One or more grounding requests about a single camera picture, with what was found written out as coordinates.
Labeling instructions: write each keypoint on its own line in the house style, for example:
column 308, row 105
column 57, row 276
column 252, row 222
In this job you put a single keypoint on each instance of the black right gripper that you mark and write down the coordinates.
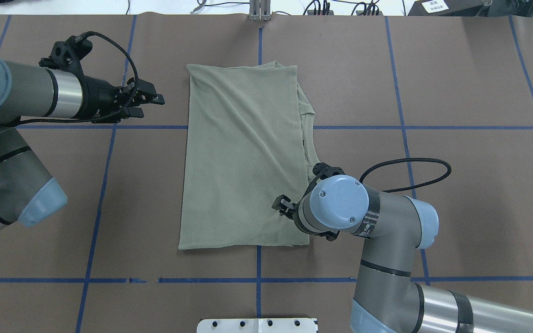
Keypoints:
column 284, row 206

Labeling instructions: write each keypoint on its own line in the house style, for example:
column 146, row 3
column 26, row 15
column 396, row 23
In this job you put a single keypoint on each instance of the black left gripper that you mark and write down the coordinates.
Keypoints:
column 100, row 96

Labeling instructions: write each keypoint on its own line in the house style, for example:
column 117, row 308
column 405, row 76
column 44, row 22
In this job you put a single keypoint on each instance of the olive green long-sleeve shirt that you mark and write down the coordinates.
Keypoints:
column 249, row 140

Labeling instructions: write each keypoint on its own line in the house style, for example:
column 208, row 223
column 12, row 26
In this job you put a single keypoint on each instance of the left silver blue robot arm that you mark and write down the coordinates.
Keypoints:
column 56, row 89

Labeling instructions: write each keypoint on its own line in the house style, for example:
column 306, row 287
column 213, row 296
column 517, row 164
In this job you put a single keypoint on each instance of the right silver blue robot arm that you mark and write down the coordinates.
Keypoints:
column 394, row 228

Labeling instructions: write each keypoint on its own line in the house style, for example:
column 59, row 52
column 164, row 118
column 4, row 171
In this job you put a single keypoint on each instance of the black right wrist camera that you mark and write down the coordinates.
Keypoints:
column 323, row 171

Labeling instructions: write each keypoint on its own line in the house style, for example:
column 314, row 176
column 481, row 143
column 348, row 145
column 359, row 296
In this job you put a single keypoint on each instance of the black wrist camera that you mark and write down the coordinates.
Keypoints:
column 67, row 55
column 323, row 171

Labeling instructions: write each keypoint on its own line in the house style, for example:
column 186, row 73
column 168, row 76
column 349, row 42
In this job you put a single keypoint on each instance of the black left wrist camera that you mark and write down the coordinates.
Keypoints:
column 67, row 55

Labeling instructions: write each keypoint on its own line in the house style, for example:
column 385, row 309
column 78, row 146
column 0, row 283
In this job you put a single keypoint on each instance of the white metal base plate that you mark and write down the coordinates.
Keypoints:
column 258, row 325

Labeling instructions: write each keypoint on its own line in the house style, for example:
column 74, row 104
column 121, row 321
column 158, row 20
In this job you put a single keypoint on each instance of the aluminium frame post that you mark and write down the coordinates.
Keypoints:
column 260, row 10

